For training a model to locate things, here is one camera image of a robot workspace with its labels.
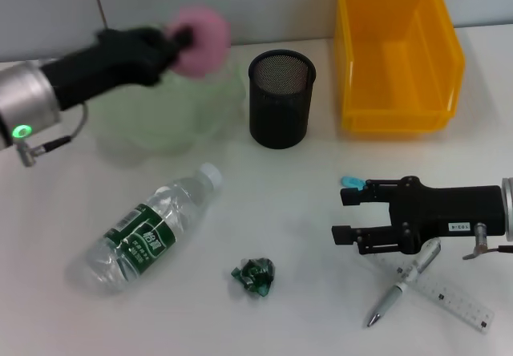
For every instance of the transparent plastic ruler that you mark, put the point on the transparent plastic ruler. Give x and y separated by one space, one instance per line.
461 304

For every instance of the green plastic wrapper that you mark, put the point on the green plastic wrapper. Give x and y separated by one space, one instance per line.
254 276

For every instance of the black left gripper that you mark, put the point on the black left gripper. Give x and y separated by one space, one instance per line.
112 63

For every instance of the clear plastic water bottle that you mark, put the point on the clear plastic water bottle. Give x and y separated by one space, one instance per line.
140 235

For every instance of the yellow plastic bin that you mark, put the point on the yellow plastic bin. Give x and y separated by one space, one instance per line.
401 91

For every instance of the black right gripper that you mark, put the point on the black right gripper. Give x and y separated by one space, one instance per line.
453 207

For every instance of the black mesh pen holder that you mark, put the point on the black mesh pen holder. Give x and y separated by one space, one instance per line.
280 107

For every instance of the green glass fruit bowl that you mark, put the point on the green glass fruit bowl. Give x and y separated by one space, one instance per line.
200 107

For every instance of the blue scissors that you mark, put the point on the blue scissors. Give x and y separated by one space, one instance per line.
350 181

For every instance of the white silver ballpoint pen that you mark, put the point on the white silver ballpoint pen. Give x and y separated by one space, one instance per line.
394 292

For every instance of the pink peach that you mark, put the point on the pink peach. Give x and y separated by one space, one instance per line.
204 47

